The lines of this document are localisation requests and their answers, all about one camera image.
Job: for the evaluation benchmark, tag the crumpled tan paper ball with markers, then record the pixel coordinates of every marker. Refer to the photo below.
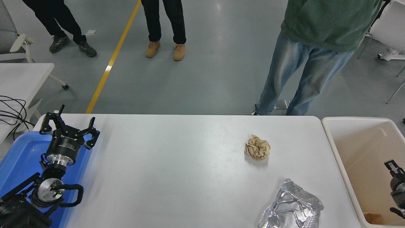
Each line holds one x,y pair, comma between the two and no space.
258,148

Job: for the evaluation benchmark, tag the blue plastic tray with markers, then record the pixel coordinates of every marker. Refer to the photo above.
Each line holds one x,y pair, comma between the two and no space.
19,152

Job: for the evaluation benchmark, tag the silver foil tray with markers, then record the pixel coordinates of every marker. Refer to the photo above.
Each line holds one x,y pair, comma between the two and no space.
291,205

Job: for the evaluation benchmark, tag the large pale plastic bin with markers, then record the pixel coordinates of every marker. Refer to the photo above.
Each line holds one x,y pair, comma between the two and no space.
357,158

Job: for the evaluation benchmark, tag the white paper scrap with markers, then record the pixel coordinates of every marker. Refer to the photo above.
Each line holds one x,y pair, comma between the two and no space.
92,32

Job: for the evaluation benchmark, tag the clear floor plate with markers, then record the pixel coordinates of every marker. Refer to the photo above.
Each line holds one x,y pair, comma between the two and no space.
282,104

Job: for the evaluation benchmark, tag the white plastic chair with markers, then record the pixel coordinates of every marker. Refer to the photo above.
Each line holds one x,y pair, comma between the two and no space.
390,28

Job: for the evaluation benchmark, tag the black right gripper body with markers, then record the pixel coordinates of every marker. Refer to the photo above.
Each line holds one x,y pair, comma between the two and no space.
399,191

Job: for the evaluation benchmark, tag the grey office chair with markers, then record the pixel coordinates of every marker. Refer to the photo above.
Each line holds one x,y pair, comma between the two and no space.
19,42

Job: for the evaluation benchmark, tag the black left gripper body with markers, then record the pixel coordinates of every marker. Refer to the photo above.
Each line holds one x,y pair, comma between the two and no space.
63,147

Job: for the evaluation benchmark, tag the brown scrap in bin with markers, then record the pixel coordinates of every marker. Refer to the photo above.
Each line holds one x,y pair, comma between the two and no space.
373,219

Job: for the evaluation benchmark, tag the white side table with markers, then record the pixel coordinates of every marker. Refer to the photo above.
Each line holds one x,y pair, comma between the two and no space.
19,79

